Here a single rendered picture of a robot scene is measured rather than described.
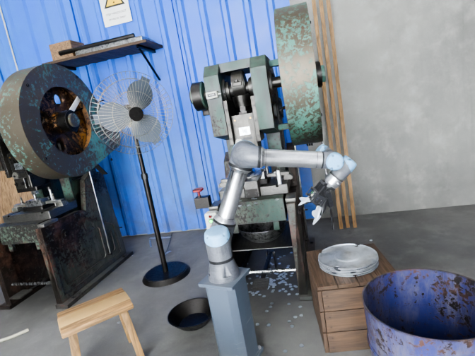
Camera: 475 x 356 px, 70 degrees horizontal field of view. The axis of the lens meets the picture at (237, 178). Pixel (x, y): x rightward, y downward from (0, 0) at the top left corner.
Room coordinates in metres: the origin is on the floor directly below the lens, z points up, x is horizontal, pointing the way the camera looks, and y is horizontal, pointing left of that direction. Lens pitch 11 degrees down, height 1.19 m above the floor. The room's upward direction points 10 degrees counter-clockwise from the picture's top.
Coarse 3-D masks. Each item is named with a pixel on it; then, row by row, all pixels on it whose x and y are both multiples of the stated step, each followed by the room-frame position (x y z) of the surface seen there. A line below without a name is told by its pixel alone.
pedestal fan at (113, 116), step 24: (120, 72) 2.45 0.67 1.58; (120, 96) 2.50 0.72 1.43; (144, 96) 2.54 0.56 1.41; (168, 96) 2.61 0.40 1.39; (96, 120) 2.38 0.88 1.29; (120, 120) 2.44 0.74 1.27; (144, 120) 2.52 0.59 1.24; (120, 144) 2.48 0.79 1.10; (144, 168) 2.59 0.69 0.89; (168, 264) 2.71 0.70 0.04
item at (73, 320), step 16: (80, 304) 1.69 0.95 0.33; (96, 304) 1.66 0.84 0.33; (112, 304) 1.63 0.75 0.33; (128, 304) 1.61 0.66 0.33; (64, 320) 1.56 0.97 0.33; (80, 320) 1.53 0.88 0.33; (96, 320) 1.52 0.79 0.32; (128, 320) 1.61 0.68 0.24; (64, 336) 1.45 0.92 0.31; (128, 336) 1.77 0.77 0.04; (80, 352) 1.48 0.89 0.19
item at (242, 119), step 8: (240, 112) 2.22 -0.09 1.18; (248, 112) 2.23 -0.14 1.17; (232, 120) 2.20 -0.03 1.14; (240, 120) 2.18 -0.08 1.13; (248, 120) 2.17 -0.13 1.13; (240, 128) 2.18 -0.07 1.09; (248, 128) 2.17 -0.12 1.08; (240, 136) 2.19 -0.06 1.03; (248, 136) 2.18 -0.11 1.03; (256, 136) 2.16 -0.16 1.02; (256, 144) 2.17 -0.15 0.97
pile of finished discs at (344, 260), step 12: (324, 252) 1.71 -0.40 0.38; (336, 252) 1.67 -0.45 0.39; (348, 252) 1.64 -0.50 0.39; (360, 252) 1.62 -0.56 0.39; (372, 252) 1.60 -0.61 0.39; (324, 264) 1.55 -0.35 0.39; (336, 264) 1.54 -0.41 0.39; (348, 264) 1.52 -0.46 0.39; (360, 264) 1.50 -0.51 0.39; (372, 264) 1.50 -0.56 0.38; (348, 276) 1.47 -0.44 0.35
